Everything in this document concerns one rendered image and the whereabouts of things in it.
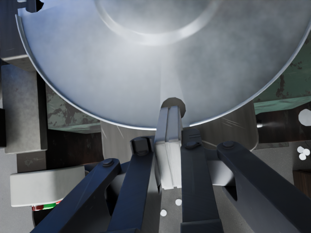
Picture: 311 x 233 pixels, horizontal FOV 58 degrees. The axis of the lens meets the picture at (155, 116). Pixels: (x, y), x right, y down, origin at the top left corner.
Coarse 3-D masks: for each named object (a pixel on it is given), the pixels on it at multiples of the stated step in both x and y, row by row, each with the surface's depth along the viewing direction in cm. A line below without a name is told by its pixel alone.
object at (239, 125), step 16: (240, 112) 24; (112, 128) 26; (128, 128) 26; (192, 128) 25; (208, 128) 25; (224, 128) 25; (240, 128) 24; (256, 128) 24; (112, 144) 26; (128, 144) 26; (208, 144) 25; (256, 144) 24; (128, 160) 25
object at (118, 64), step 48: (48, 0) 28; (96, 0) 27; (144, 0) 26; (192, 0) 25; (240, 0) 25; (288, 0) 25; (48, 48) 28; (96, 48) 27; (144, 48) 26; (192, 48) 26; (240, 48) 25; (288, 48) 24; (96, 96) 26; (144, 96) 26; (192, 96) 25; (240, 96) 24
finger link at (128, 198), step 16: (144, 144) 15; (144, 160) 14; (128, 176) 13; (144, 176) 13; (128, 192) 12; (144, 192) 11; (160, 192) 15; (128, 208) 10; (144, 208) 10; (160, 208) 14; (112, 224) 10; (128, 224) 10; (144, 224) 10
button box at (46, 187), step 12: (60, 168) 45; (72, 168) 49; (84, 168) 55; (12, 180) 43; (24, 180) 43; (36, 180) 42; (48, 180) 42; (60, 180) 45; (72, 180) 49; (12, 192) 43; (24, 192) 43; (36, 192) 42; (48, 192) 42; (60, 192) 44; (12, 204) 43; (24, 204) 42; (36, 204) 42
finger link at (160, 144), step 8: (160, 112) 21; (168, 112) 21; (160, 120) 19; (160, 128) 17; (160, 136) 16; (160, 144) 15; (160, 152) 15; (168, 152) 15; (160, 160) 16; (168, 160) 16; (160, 168) 16; (168, 168) 16; (168, 176) 16; (168, 184) 16
